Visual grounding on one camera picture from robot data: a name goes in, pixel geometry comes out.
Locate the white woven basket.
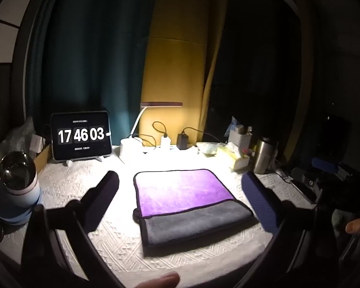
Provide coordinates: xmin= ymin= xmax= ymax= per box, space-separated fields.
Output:
xmin=227 ymin=128 xmax=255 ymax=151

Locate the white patterned tablecloth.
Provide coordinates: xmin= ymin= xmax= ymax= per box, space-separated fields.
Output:
xmin=0 ymin=144 xmax=318 ymax=288

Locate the crumpled plastic packet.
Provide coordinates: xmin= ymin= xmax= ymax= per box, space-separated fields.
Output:
xmin=196 ymin=141 xmax=226 ymax=157

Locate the clear plastic bag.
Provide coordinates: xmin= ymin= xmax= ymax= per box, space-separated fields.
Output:
xmin=5 ymin=116 xmax=37 ymax=157

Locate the teal curtain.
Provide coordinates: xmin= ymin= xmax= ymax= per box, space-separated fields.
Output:
xmin=26 ymin=0 xmax=158 ymax=144

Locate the black power adapter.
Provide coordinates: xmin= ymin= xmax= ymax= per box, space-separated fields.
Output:
xmin=177 ymin=133 xmax=191 ymax=150

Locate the person's right hand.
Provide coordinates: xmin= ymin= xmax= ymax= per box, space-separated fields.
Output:
xmin=346 ymin=217 xmax=360 ymax=234

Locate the black charger cable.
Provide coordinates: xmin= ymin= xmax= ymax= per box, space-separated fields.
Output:
xmin=138 ymin=121 xmax=169 ymax=148

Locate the yellow curtain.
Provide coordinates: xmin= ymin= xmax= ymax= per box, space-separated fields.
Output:
xmin=140 ymin=0 xmax=229 ymax=145

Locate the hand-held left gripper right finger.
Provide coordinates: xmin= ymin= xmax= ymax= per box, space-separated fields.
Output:
xmin=241 ymin=171 xmax=321 ymax=288

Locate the yellow tissue box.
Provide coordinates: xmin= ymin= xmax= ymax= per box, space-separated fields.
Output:
xmin=216 ymin=142 xmax=252 ymax=172

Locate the white desk lamp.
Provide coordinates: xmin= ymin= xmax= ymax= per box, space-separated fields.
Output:
xmin=120 ymin=102 xmax=183 ymax=160

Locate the purple and grey towel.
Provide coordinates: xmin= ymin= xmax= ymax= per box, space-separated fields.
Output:
xmin=133 ymin=168 xmax=260 ymax=250

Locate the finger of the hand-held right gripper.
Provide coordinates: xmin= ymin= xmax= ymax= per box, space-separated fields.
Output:
xmin=290 ymin=167 xmax=318 ymax=204
xmin=311 ymin=157 xmax=339 ymax=174

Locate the black adapter cable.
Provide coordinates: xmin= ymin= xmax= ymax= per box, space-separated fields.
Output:
xmin=181 ymin=127 xmax=228 ymax=140

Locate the person's left hand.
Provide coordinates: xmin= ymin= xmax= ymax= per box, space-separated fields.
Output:
xmin=131 ymin=272 xmax=180 ymax=288

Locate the blue thermos with steel lid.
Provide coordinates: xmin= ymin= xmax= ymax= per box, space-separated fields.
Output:
xmin=0 ymin=151 xmax=43 ymax=225

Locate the white power strip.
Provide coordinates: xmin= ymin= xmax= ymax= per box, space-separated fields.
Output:
xmin=142 ymin=145 xmax=199 ymax=154

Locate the tablet with clock display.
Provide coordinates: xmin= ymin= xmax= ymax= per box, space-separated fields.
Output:
xmin=50 ymin=111 xmax=112 ymax=161

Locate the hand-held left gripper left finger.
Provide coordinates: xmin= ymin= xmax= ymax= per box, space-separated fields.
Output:
xmin=20 ymin=170 xmax=120 ymax=288

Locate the cardboard box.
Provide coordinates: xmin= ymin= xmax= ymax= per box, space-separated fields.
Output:
xmin=32 ymin=143 xmax=53 ymax=174

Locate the white tablet stand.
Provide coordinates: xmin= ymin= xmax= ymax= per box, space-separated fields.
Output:
xmin=65 ymin=155 xmax=105 ymax=166

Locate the stainless steel bottle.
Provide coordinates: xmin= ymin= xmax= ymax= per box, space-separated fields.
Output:
xmin=251 ymin=137 xmax=278 ymax=175

